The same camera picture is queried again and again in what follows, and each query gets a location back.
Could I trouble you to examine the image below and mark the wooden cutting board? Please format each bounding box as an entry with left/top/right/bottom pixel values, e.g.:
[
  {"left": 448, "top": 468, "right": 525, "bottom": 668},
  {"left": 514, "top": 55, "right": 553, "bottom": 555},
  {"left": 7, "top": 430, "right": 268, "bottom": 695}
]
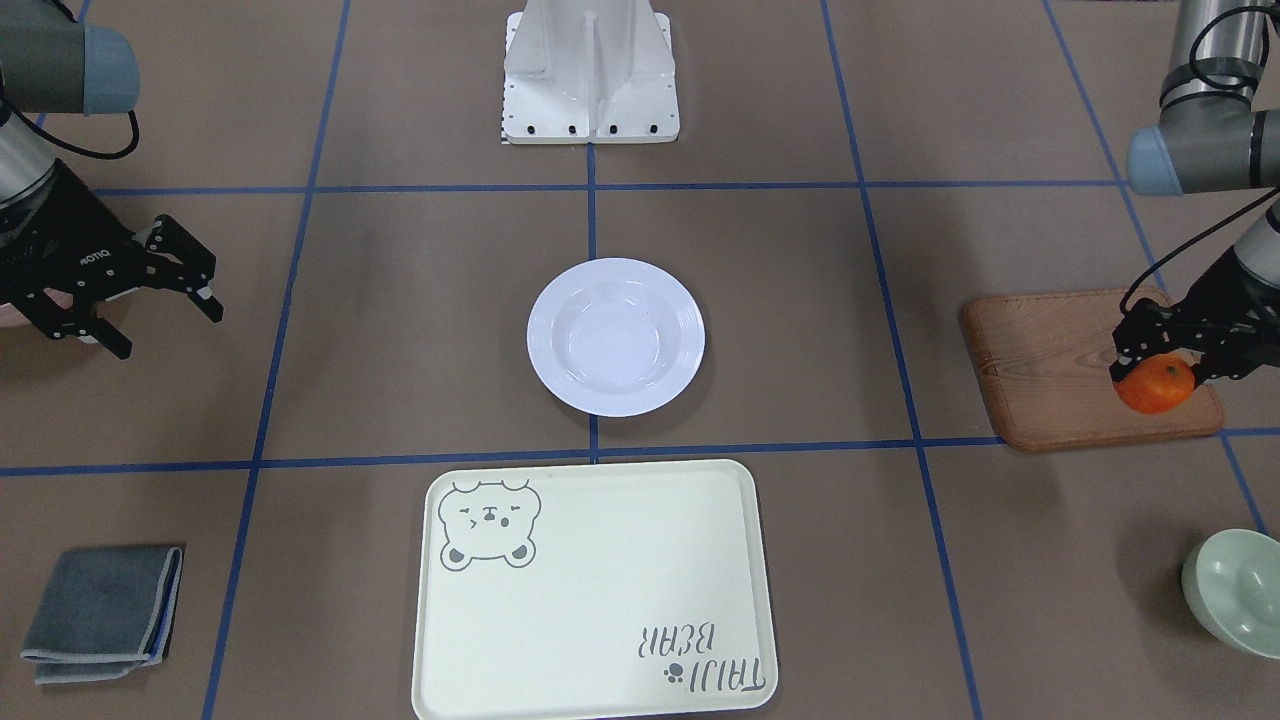
[{"left": 960, "top": 290, "right": 1225, "bottom": 454}]

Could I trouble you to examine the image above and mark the green ceramic bowl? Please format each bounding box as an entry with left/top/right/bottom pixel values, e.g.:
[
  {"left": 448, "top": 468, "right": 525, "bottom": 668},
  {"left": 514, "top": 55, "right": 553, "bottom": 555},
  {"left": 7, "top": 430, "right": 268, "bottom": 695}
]
[{"left": 1180, "top": 528, "right": 1279, "bottom": 661}]

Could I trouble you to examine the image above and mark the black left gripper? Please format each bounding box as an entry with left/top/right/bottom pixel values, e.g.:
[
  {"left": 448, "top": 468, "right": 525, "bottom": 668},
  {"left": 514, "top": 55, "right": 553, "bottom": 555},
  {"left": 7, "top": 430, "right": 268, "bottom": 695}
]
[{"left": 1110, "top": 249, "right": 1279, "bottom": 388}]

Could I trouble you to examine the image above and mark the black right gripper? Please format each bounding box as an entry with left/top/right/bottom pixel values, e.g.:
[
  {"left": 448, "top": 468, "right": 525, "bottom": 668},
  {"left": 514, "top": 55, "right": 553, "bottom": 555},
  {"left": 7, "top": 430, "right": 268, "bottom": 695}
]
[{"left": 1, "top": 160, "right": 224, "bottom": 360}]

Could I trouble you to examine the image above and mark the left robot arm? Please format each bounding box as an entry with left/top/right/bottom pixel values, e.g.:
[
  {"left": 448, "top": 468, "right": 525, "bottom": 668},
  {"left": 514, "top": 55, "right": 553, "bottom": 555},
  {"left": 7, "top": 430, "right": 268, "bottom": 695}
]
[{"left": 1110, "top": 1, "right": 1279, "bottom": 384}]

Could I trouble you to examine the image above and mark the cream bear tray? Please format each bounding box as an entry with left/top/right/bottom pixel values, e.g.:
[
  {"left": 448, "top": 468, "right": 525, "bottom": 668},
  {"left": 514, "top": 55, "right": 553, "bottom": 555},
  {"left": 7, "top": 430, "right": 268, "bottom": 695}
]
[{"left": 410, "top": 459, "right": 780, "bottom": 719}]

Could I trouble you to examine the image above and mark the white camera stand base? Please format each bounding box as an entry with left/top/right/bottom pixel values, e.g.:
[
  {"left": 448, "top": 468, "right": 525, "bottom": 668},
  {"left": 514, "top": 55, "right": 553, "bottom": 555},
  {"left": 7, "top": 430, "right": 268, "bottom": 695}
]
[{"left": 500, "top": 1, "right": 681, "bottom": 145}]

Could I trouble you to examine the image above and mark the folded grey cloth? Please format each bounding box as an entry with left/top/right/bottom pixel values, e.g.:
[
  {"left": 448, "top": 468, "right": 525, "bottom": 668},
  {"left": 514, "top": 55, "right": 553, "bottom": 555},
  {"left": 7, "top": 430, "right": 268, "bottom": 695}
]
[{"left": 20, "top": 544, "right": 186, "bottom": 685}]

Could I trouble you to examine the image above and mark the white plate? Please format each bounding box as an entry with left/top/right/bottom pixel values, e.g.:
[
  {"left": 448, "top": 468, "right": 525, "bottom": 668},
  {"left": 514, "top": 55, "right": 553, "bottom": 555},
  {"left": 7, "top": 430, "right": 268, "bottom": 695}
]
[{"left": 526, "top": 258, "right": 707, "bottom": 418}]

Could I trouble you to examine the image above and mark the orange fruit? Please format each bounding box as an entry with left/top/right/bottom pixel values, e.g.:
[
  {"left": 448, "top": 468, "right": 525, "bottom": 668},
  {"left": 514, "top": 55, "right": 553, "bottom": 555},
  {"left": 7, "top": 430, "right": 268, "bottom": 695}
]
[{"left": 1114, "top": 354, "right": 1197, "bottom": 415}]

